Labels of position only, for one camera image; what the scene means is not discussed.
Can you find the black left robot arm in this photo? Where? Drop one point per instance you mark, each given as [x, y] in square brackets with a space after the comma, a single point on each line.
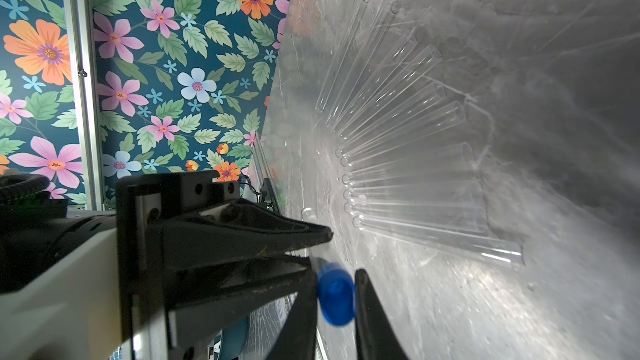
[37, 231]

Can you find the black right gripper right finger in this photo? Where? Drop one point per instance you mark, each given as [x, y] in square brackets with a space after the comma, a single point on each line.
[374, 335]

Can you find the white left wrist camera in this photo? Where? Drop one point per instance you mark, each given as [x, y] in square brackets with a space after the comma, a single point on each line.
[72, 311]

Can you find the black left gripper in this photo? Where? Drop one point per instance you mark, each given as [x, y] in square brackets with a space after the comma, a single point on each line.
[169, 228]

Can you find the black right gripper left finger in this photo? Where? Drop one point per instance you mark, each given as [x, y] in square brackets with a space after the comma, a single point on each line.
[298, 337]

